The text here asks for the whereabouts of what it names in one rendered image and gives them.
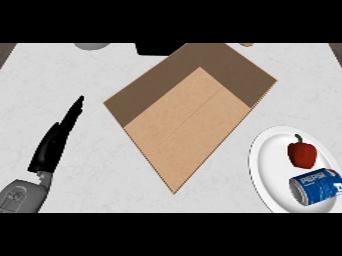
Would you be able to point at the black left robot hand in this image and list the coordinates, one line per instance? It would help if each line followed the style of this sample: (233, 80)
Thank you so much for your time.
(53, 145)

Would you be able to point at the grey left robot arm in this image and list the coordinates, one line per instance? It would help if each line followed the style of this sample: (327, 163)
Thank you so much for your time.
(19, 196)

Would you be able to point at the brown cardboard box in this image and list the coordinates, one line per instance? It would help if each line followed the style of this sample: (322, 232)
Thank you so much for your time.
(190, 113)

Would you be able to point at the white round plate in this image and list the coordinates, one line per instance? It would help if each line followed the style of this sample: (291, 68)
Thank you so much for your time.
(271, 173)

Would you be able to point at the red bell pepper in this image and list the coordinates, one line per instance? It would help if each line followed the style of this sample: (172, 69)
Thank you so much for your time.
(302, 154)

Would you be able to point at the grey round object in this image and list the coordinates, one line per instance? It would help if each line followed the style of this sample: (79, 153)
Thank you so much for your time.
(91, 46)

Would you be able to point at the black block object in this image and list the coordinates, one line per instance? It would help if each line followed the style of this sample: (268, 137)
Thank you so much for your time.
(156, 49)

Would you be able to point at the small tan object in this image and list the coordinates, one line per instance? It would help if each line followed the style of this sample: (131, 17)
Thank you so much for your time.
(246, 44)

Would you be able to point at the blue soda can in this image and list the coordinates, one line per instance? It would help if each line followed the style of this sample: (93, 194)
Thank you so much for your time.
(317, 188)

